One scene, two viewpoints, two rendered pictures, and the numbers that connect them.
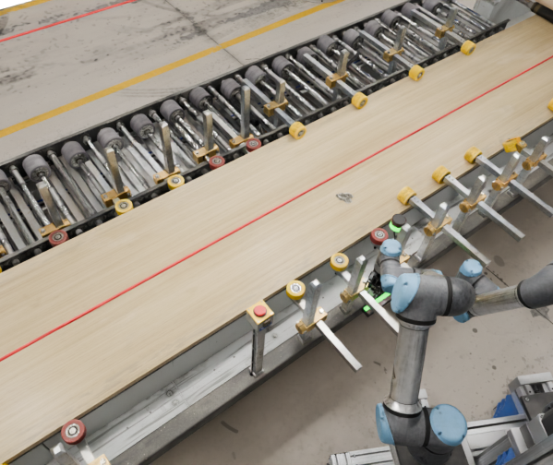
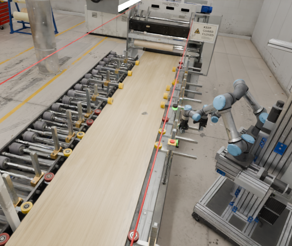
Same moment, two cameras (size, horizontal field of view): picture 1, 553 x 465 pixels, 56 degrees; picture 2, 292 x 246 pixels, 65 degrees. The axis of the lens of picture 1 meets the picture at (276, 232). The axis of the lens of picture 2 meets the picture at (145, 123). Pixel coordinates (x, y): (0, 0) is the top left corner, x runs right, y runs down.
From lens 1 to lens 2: 1.23 m
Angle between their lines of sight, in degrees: 32
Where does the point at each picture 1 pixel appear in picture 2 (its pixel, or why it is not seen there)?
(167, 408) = (144, 217)
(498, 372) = (208, 156)
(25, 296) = (57, 205)
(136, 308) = (111, 180)
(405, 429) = (242, 145)
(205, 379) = (147, 198)
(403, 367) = (231, 125)
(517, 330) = (202, 143)
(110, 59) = not seen: outside the picture
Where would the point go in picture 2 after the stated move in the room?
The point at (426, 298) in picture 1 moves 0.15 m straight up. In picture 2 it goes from (227, 98) to (233, 82)
